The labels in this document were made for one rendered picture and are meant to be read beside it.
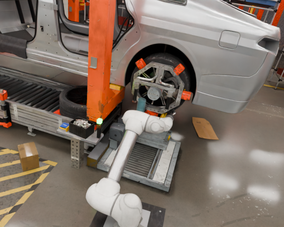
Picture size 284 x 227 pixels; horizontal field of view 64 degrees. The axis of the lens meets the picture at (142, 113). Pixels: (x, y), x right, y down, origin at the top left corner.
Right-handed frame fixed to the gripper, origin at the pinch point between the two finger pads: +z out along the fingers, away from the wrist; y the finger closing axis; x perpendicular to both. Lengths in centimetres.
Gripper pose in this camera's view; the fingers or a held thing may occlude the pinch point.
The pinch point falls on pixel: (172, 110)
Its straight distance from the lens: 256.8
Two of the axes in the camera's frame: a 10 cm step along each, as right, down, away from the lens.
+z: 2.9, -4.4, 8.5
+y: 7.7, -4.2, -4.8
